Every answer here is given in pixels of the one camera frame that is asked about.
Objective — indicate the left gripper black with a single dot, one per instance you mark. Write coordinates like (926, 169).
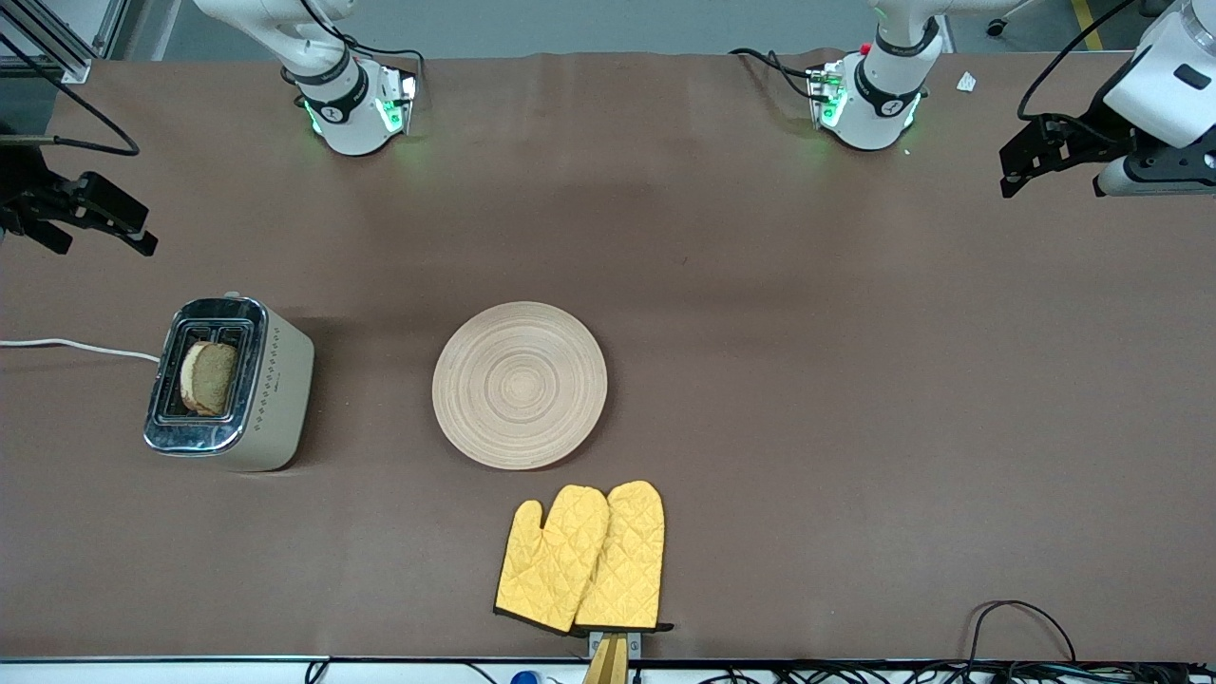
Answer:
(1095, 132)

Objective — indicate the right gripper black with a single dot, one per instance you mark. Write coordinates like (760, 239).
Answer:
(27, 193)

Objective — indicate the brown bread slice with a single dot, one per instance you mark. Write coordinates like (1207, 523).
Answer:
(209, 380)

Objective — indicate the round wooden plate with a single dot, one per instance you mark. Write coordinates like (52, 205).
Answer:
(520, 385)

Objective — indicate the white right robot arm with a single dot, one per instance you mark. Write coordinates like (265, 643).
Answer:
(351, 123)

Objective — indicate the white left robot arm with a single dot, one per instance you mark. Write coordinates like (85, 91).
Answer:
(883, 114)

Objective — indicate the chrome beige two-slot toaster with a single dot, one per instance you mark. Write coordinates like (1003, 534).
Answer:
(275, 399)

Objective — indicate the white paper scrap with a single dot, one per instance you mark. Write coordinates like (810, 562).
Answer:
(967, 82)

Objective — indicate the black caster wheel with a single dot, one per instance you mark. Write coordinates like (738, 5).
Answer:
(997, 28)

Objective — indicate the brown table mat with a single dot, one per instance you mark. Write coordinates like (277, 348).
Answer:
(760, 285)

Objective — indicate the yellow quilted oven mitt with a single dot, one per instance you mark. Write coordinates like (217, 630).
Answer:
(546, 570)
(632, 560)

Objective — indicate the aluminium frame profile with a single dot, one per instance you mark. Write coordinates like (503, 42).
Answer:
(74, 68)

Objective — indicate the grey metal bracket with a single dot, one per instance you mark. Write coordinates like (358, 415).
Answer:
(635, 646)

